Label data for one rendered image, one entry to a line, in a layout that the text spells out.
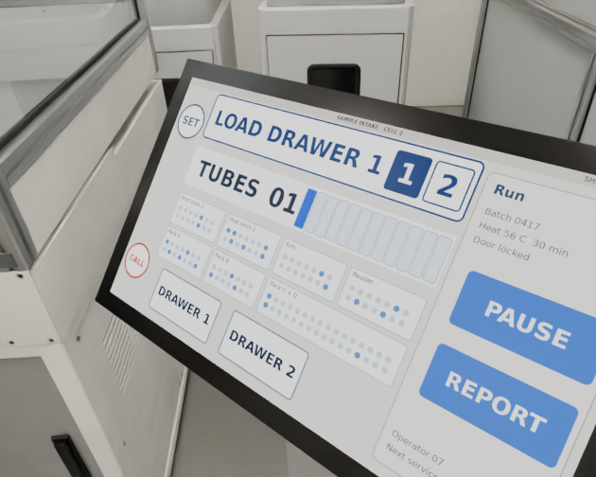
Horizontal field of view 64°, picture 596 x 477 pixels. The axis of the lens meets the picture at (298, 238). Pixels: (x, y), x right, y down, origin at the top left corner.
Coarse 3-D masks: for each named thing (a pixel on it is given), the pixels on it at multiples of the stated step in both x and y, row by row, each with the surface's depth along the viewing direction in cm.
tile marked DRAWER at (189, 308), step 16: (160, 288) 52; (176, 288) 51; (192, 288) 50; (160, 304) 52; (176, 304) 51; (192, 304) 50; (208, 304) 48; (176, 320) 50; (192, 320) 49; (208, 320) 48; (192, 336) 49; (208, 336) 48
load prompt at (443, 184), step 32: (224, 96) 52; (224, 128) 51; (256, 128) 49; (288, 128) 47; (320, 128) 45; (352, 128) 43; (288, 160) 46; (320, 160) 45; (352, 160) 43; (384, 160) 41; (416, 160) 40; (448, 160) 38; (480, 160) 37; (384, 192) 41; (416, 192) 39; (448, 192) 38
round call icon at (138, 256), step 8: (136, 240) 55; (128, 248) 56; (136, 248) 55; (144, 248) 54; (152, 248) 54; (128, 256) 56; (136, 256) 55; (144, 256) 54; (152, 256) 54; (128, 264) 55; (136, 264) 55; (144, 264) 54; (128, 272) 55; (136, 272) 54; (144, 272) 54; (136, 280) 54
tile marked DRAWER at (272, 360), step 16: (240, 320) 46; (224, 336) 47; (240, 336) 46; (256, 336) 45; (272, 336) 44; (224, 352) 46; (240, 352) 46; (256, 352) 45; (272, 352) 44; (288, 352) 43; (304, 352) 42; (240, 368) 45; (256, 368) 44; (272, 368) 44; (288, 368) 43; (304, 368) 42; (272, 384) 43; (288, 384) 42; (288, 400) 42
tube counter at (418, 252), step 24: (288, 192) 46; (312, 192) 44; (264, 216) 47; (288, 216) 45; (312, 216) 44; (336, 216) 43; (360, 216) 42; (384, 216) 40; (336, 240) 42; (360, 240) 41; (384, 240) 40; (408, 240) 39; (432, 240) 38; (384, 264) 40; (408, 264) 39; (432, 264) 38
